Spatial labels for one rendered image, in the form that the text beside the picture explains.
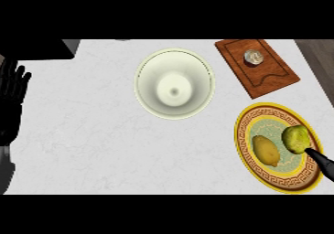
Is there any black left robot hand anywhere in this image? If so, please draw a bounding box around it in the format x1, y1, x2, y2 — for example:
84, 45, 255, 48
0, 58, 32, 148

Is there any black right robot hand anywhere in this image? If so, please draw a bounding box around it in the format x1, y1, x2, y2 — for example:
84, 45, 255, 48
304, 148, 334, 186

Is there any green pear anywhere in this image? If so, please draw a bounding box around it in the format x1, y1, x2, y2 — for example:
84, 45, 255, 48
279, 124, 311, 155

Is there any yellow patterned plate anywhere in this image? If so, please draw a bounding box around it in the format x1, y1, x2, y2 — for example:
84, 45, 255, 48
232, 101, 326, 195

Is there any white bowl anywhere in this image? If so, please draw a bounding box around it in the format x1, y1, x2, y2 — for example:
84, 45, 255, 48
133, 48, 215, 121

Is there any yellow lemon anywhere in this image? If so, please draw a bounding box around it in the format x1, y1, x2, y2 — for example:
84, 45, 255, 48
249, 134, 282, 168

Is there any black appliance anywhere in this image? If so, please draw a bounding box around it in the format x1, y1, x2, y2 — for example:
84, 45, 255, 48
0, 38, 83, 61

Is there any brown wooden cutting board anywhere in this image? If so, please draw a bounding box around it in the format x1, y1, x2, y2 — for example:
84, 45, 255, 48
214, 38, 301, 101

